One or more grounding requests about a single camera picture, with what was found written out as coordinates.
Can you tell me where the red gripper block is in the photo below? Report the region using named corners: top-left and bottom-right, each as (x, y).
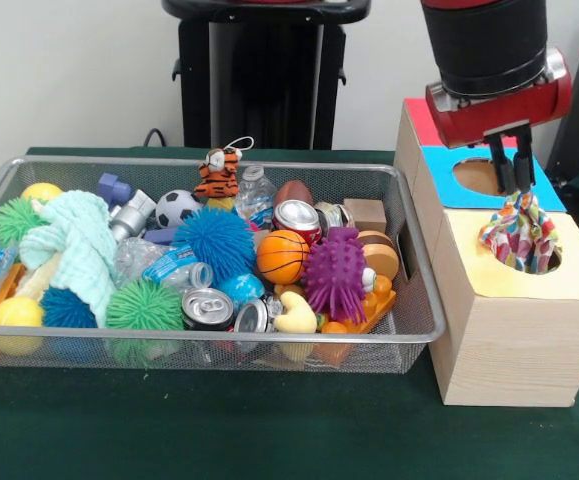
top-left (424, 47), bottom-right (574, 196)

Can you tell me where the polka dot cloth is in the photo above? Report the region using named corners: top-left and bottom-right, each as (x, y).
top-left (477, 190), bottom-right (563, 274)

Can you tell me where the wooden box with three holes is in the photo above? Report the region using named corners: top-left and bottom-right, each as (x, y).
top-left (393, 97), bottom-right (579, 407)

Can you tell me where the shallow silver mesh bin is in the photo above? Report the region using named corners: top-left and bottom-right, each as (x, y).
top-left (0, 154), bottom-right (449, 375)

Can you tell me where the toy hamburger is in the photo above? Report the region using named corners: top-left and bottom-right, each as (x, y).
top-left (357, 229), bottom-right (401, 281)

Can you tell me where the purple spiky rubber toy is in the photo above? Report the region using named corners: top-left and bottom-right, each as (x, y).
top-left (301, 225), bottom-right (370, 324)

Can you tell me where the red soda can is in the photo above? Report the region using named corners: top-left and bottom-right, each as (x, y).
top-left (272, 198), bottom-right (325, 246)

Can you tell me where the orange toy basketball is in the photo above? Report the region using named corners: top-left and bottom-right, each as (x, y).
top-left (256, 229), bottom-right (311, 285)

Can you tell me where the tiger plush toy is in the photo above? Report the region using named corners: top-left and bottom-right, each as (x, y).
top-left (193, 135), bottom-right (256, 199)

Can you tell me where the blue spiky rubber ball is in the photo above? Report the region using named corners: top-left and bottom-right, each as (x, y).
top-left (41, 285), bottom-right (100, 330)
top-left (173, 207), bottom-right (258, 284)

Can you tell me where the black white soccer ball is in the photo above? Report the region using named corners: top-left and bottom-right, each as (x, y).
top-left (156, 189), bottom-right (204, 229)

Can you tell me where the green spiky rubber ball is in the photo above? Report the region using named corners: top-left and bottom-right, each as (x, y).
top-left (106, 278), bottom-right (186, 332)

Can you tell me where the mint green cloth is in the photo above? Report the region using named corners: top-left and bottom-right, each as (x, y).
top-left (18, 191), bottom-right (120, 326)

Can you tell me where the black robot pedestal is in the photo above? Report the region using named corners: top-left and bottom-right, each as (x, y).
top-left (161, 0), bottom-right (373, 151)

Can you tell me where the black cable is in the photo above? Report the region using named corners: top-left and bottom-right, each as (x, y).
top-left (143, 127), bottom-right (171, 149)

